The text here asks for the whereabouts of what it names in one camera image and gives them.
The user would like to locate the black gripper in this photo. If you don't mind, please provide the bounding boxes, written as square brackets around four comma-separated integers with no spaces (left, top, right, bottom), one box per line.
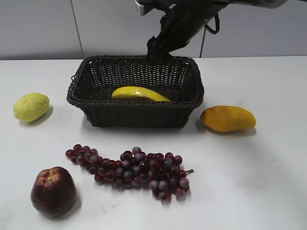
[146,0,230,63]

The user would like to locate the yellow banana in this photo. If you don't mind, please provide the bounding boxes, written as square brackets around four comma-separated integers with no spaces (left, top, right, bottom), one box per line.
[112,86,170,102]

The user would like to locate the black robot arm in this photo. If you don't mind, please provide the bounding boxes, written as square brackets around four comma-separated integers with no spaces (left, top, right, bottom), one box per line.
[135,0,285,60]

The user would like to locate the black woven basket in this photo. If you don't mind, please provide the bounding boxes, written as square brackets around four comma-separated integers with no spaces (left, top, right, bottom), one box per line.
[67,55,204,128]

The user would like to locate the orange mango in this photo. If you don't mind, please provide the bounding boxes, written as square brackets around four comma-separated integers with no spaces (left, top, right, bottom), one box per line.
[200,105,256,132]

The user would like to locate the bunch of purple grapes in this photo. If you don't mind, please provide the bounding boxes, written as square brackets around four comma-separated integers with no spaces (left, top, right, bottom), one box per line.
[65,144,194,201]

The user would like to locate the yellow-green lemon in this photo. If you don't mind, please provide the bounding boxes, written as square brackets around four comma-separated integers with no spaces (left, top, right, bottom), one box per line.
[13,92,50,123]

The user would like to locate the dark red apple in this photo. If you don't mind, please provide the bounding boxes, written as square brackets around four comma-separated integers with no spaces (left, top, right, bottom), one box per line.
[30,166,77,218]

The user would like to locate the black cable loop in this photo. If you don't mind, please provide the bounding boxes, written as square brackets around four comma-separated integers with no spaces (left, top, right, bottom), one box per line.
[204,13,221,35]

